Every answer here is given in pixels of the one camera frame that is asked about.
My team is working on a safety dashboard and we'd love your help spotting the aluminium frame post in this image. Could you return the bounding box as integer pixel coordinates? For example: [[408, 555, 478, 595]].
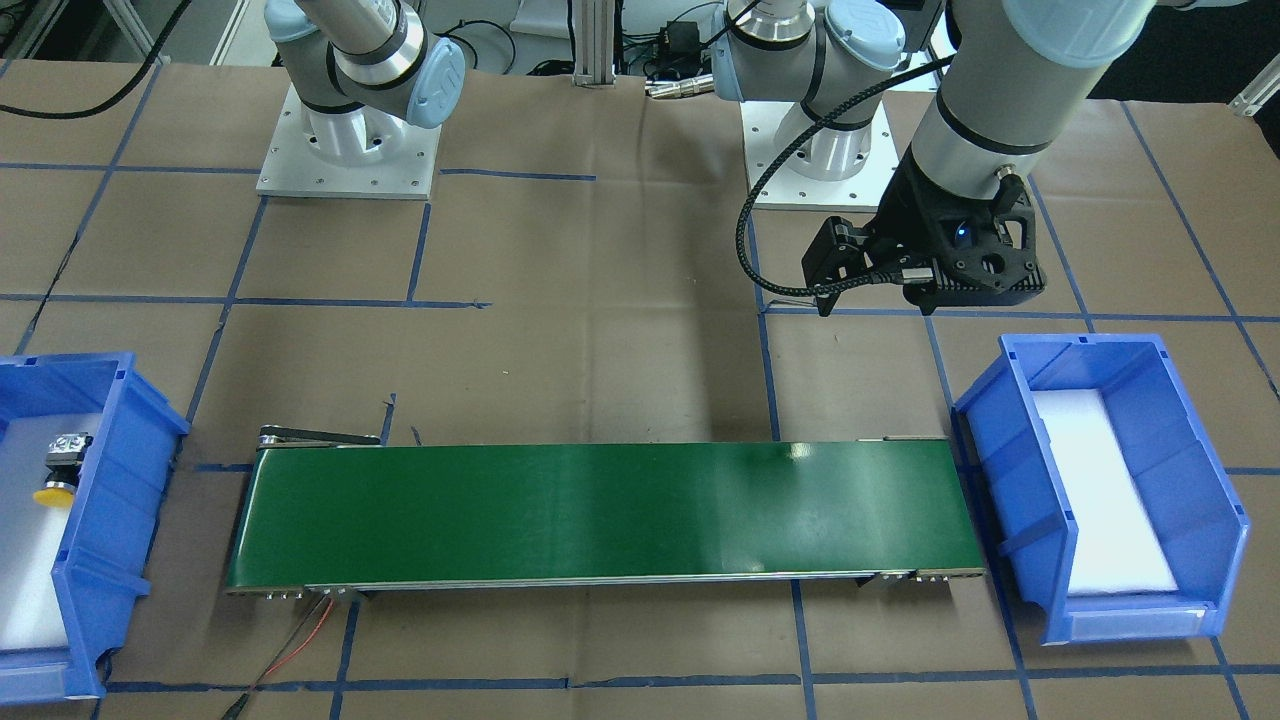
[[567, 1, 622, 88]]

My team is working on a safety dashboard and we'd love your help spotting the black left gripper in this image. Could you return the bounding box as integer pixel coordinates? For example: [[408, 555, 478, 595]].
[[803, 155, 1047, 316]]

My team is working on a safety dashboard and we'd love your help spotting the red black wire pair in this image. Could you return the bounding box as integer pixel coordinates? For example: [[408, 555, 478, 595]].
[[220, 596, 337, 720]]

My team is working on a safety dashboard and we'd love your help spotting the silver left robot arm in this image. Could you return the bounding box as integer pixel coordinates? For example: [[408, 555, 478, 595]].
[[710, 1, 1153, 316]]

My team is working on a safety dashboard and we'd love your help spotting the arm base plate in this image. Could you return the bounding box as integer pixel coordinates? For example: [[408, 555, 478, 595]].
[[256, 87, 442, 201], [741, 102, 899, 213]]

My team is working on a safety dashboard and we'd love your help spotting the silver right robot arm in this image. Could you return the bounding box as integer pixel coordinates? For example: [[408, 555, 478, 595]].
[[264, 1, 466, 167]]

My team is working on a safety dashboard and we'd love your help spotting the green conveyor belt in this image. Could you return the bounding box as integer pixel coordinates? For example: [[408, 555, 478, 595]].
[[225, 438, 986, 594]]

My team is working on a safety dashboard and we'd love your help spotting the white foam pad bin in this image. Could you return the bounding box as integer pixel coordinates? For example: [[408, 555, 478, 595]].
[[1032, 389, 1179, 597], [1, 413, 101, 651]]

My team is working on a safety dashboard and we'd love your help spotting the yellow push button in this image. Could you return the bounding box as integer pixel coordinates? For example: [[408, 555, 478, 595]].
[[32, 432, 93, 509]]

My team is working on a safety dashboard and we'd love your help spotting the blue bin robot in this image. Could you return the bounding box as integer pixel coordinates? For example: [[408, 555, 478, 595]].
[[1, 352, 189, 705], [956, 334, 1251, 644]]

